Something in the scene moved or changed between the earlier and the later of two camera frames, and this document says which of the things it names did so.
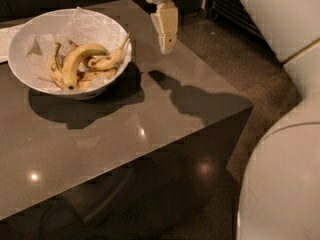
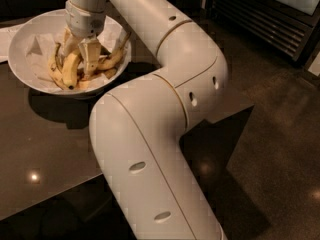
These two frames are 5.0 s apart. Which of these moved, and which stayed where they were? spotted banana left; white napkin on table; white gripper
Moved: white gripper
Stayed: white napkin on table; spotted banana left
